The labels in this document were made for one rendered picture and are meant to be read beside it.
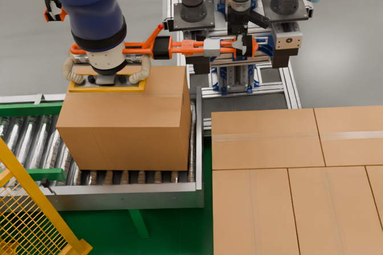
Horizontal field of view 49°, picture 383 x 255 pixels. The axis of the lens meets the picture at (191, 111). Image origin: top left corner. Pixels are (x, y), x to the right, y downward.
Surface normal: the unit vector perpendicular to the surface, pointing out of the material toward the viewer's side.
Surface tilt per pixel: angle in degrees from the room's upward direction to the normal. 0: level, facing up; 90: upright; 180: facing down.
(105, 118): 0
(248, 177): 0
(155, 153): 90
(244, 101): 0
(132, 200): 90
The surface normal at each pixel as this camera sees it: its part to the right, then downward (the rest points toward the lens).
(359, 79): -0.08, -0.62
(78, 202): -0.01, 0.78
